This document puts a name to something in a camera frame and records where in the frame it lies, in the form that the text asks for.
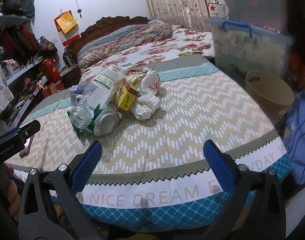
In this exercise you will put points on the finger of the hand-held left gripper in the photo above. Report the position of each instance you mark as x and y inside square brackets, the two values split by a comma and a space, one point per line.
[25, 131]

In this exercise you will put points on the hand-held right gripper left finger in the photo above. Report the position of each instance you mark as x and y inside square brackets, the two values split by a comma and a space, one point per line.
[87, 166]

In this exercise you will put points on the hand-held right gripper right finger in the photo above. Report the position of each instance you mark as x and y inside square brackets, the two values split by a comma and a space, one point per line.
[217, 170]

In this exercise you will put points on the green aluminium can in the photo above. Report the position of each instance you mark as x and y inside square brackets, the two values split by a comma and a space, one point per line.
[107, 122]

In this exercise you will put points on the small blue milk carton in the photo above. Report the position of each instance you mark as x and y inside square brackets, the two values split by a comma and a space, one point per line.
[75, 93]

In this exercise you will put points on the clear plastic bottle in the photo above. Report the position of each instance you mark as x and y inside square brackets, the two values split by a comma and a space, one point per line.
[92, 97]

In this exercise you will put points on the yellow cardboard box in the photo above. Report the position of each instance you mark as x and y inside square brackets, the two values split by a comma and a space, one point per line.
[126, 97]

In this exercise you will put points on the beige plastic bin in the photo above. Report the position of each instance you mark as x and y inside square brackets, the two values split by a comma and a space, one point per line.
[267, 105]

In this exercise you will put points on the white tissue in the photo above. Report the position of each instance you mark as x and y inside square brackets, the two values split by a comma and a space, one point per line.
[145, 105]

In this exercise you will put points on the orange snack wrapper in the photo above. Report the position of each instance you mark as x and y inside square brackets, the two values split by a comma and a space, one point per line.
[135, 75]

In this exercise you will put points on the white plastic bag red print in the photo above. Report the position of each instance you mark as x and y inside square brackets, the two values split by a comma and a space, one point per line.
[151, 82]

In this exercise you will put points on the person's left hand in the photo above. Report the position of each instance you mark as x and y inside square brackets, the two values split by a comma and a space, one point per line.
[13, 195]

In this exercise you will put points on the smartphone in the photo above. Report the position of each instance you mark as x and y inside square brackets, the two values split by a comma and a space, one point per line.
[27, 147]

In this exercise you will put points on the brown paper bag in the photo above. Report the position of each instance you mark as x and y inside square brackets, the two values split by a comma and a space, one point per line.
[48, 90]

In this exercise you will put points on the white printed cloth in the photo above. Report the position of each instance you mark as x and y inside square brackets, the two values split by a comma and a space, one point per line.
[1, 80]

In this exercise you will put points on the grey shelf rack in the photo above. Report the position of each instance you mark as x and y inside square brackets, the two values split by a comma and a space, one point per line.
[22, 70]

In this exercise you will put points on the red gift box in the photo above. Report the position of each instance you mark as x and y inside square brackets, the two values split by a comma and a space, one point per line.
[51, 70]

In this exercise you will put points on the zigzag patterned blanket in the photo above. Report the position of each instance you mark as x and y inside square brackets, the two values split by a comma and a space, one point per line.
[180, 110]

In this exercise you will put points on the dark wooden nightstand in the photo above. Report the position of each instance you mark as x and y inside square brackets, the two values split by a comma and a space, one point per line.
[71, 76]

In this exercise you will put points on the black bag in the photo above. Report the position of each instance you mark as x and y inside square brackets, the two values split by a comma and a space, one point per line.
[68, 56]

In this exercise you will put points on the brown handbag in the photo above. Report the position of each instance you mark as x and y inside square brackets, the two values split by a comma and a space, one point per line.
[47, 46]

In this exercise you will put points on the hanging dark clothes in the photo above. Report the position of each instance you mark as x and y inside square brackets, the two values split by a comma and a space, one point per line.
[17, 40]

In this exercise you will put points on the blue cloth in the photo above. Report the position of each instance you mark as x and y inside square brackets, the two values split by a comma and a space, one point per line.
[300, 130]

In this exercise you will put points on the yellow paper bag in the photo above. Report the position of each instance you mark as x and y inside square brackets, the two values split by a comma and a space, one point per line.
[66, 22]

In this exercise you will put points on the carved wooden headboard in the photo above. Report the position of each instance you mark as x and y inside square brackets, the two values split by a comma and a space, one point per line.
[92, 28]

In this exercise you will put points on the dark bags on shelf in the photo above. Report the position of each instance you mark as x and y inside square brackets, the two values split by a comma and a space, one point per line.
[17, 2]

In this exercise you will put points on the hanging keys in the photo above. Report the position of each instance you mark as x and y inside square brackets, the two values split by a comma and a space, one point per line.
[79, 11]

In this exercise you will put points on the folded patterned quilt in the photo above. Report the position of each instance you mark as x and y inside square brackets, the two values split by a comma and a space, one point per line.
[122, 37]

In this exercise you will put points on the floral bedsheet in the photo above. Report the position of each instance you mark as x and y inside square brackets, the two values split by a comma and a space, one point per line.
[167, 45]

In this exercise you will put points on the white enamel mug red star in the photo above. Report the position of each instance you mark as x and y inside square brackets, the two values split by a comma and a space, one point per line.
[216, 11]

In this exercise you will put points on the leaf patterned curtain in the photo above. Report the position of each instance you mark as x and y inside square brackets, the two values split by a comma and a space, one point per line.
[177, 2]

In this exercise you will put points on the red wall calendar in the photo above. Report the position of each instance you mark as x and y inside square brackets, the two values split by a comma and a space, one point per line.
[70, 38]

